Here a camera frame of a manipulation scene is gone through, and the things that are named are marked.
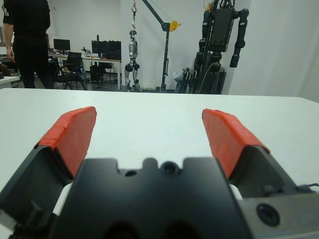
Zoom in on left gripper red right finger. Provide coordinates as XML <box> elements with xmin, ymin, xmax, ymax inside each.
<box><xmin>201</xmin><ymin>108</ymin><xmax>314</xmax><ymax>200</ymax></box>

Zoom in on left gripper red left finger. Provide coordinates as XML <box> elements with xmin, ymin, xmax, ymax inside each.
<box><xmin>0</xmin><ymin>106</ymin><xmax>97</xmax><ymax>225</ymax></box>

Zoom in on black computer tower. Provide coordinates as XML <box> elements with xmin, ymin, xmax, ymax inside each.
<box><xmin>89</xmin><ymin>65</ymin><xmax>104</xmax><ymax>82</ymax></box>

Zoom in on grey folded trolley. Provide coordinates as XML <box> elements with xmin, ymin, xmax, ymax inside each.
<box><xmin>173</xmin><ymin>67</ymin><xmax>198</xmax><ymax>94</ymax></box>

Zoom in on black office chair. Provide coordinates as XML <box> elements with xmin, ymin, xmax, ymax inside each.
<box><xmin>53</xmin><ymin>51</ymin><xmax>88</xmax><ymax>90</ymax></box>

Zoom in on long white office desk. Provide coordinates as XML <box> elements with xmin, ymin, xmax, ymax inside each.
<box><xmin>48</xmin><ymin>52</ymin><xmax>122</xmax><ymax>90</ymax></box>

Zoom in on white side table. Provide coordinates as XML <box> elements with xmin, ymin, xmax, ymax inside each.
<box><xmin>0</xmin><ymin>76</ymin><xmax>20</xmax><ymax>90</ymax></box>

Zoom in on small black computer monitor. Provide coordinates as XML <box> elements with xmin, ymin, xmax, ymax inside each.
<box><xmin>53</xmin><ymin>39</ymin><xmax>71</xmax><ymax>53</ymax></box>

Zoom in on large black computer monitor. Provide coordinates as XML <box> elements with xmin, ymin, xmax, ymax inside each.
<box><xmin>108</xmin><ymin>40</ymin><xmax>122</xmax><ymax>60</ymax></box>
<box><xmin>91</xmin><ymin>40</ymin><xmax>110</xmax><ymax>57</ymax></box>

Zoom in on small silver humanoid robot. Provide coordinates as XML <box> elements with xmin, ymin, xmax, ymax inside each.
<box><xmin>124</xmin><ymin>29</ymin><xmax>141</xmax><ymax>92</ymax></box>

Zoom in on person in black clothes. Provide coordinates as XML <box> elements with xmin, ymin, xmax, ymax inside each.
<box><xmin>2</xmin><ymin>0</ymin><xmax>54</xmax><ymax>89</ymax></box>

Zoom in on large black humanoid robot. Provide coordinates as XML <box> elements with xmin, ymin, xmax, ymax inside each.
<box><xmin>193</xmin><ymin>0</ymin><xmax>250</xmax><ymax>95</ymax></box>

